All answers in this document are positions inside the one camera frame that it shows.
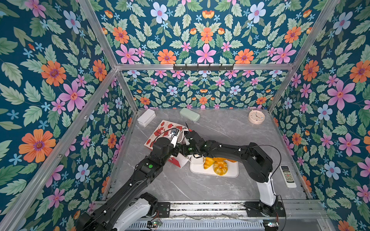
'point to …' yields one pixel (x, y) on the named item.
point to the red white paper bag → (161, 131)
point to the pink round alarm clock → (256, 117)
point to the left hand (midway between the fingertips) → (178, 135)
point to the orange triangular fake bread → (232, 160)
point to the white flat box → (146, 118)
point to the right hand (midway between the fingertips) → (178, 148)
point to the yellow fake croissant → (207, 162)
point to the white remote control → (287, 176)
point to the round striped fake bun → (220, 168)
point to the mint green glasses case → (190, 114)
